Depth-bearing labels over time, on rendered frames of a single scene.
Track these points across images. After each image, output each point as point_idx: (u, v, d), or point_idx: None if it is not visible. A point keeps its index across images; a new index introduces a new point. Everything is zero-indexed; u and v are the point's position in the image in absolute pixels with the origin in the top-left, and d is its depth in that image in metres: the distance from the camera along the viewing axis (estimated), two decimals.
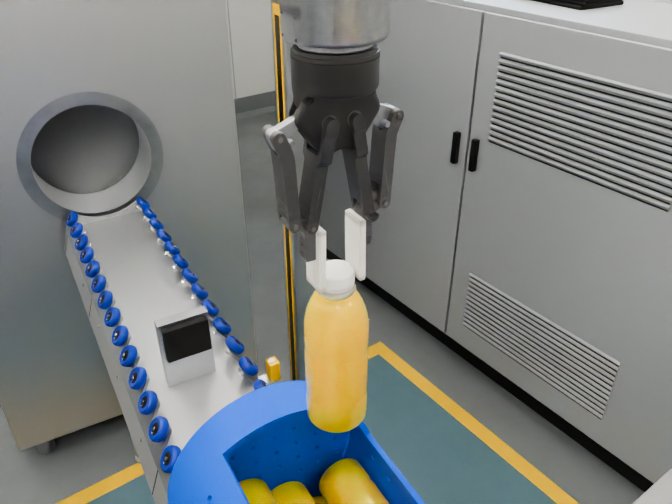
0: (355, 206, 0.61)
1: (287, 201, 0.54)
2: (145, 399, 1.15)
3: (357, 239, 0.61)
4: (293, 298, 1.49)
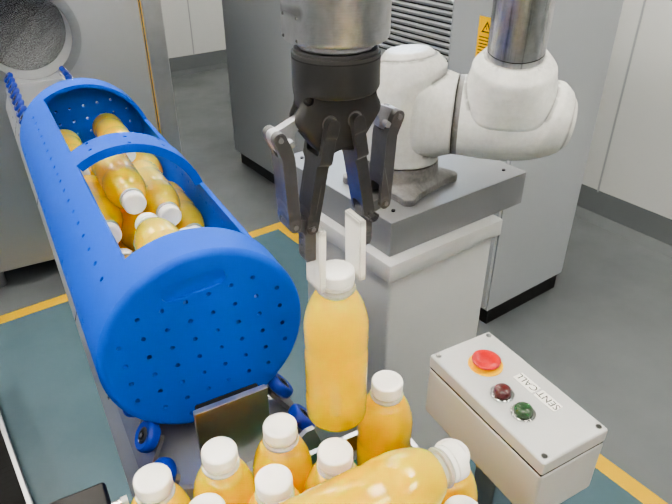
0: (355, 206, 0.61)
1: (287, 202, 0.54)
2: None
3: (357, 239, 0.61)
4: (158, 115, 2.08)
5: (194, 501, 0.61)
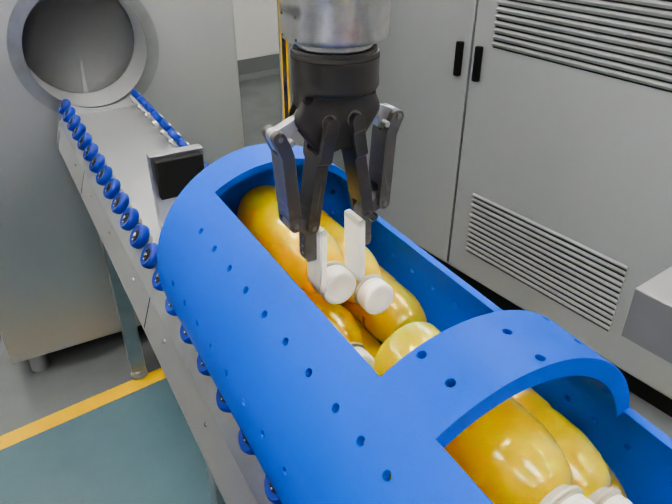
0: (354, 206, 0.61)
1: (288, 201, 0.54)
2: (137, 232, 1.10)
3: (356, 239, 0.61)
4: None
5: None
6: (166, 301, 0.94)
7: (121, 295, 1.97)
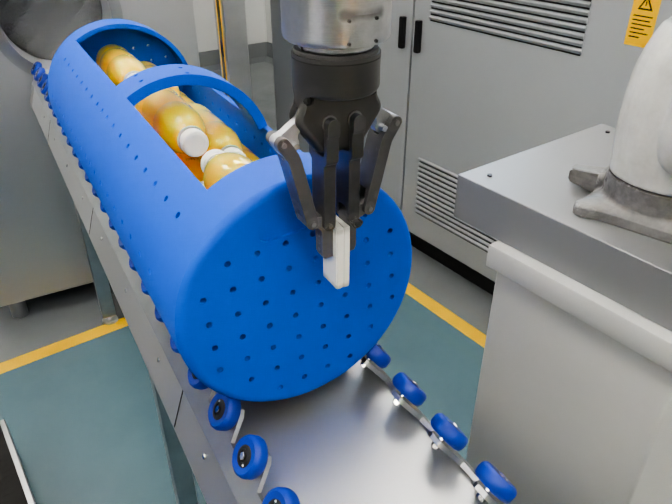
0: (332, 220, 0.59)
1: (367, 172, 0.60)
2: None
3: None
4: None
5: None
6: None
7: (91, 243, 2.18)
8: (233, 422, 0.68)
